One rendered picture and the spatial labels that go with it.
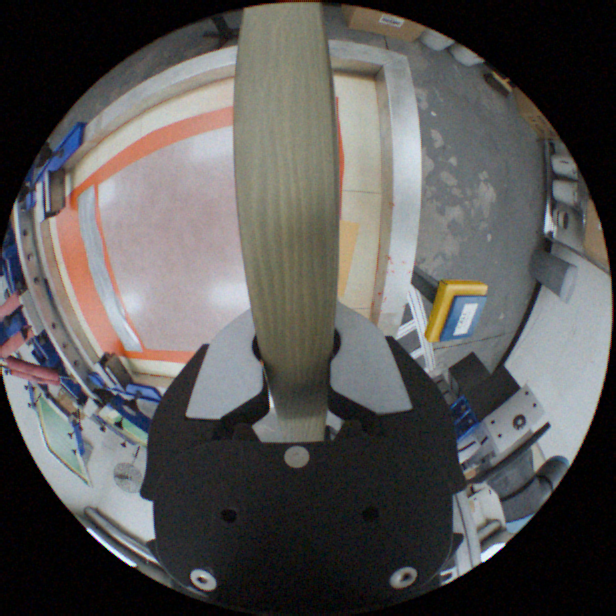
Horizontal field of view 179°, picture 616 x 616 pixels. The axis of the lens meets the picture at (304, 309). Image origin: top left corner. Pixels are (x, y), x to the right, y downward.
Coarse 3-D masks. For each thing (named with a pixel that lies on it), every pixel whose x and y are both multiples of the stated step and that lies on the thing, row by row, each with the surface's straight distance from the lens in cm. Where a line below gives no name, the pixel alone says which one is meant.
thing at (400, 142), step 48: (336, 48) 31; (144, 96) 35; (384, 96) 29; (96, 144) 46; (384, 144) 27; (384, 192) 26; (48, 240) 66; (384, 240) 25; (384, 288) 26; (144, 384) 53
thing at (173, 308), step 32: (224, 256) 27; (128, 288) 40; (160, 288) 35; (192, 288) 31; (224, 288) 29; (96, 320) 57; (128, 320) 45; (160, 320) 38; (192, 320) 34; (224, 320) 32; (128, 352) 54; (160, 352) 45; (192, 352) 40
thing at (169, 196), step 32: (160, 128) 34; (192, 128) 30; (224, 128) 28; (128, 160) 37; (160, 160) 32; (192, 160) 29; (224, 160) 27; (96, 192) 43; (128, 192) 36; (160, 192) 31; (192, 192) 28; (224, 192) 26; (64, 224) 57; (128, 224) 36; (160, 224) 31; (192, 224) 28; (224, 224) 26; (64, 256) 60; (128, 256) 37; (160, 256) 32; (192, 256) 29
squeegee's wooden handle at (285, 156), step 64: (256, 64) 7; (320, 64) 7; (256, 128) 6; (320, 128) 6; (256, 192) 6; (320, 192) 5; (256, 256) 6; (320, 256) 6; (256, 320) 7; (320, 320) 6; (320, 384) 9
